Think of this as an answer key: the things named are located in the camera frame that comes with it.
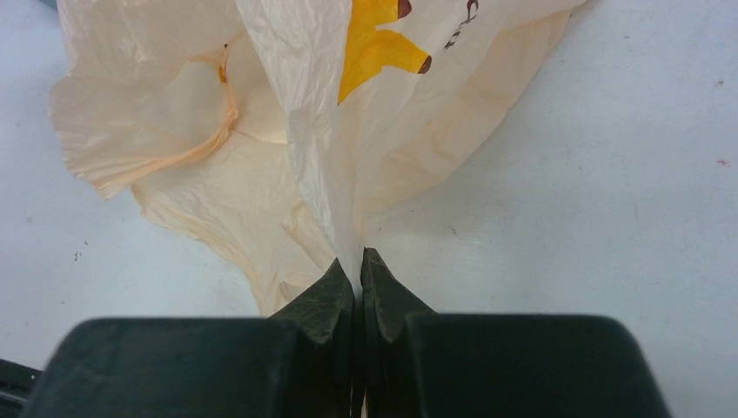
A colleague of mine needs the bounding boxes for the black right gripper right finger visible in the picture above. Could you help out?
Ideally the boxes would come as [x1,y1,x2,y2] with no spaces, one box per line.
[361,248,670,417]

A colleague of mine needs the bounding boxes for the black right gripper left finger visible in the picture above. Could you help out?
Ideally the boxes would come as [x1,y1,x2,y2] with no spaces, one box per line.
[23,262,354,417]

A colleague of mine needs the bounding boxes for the orange translucent plastic bag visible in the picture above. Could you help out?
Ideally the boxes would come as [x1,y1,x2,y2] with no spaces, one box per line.
[50,1,577,315]

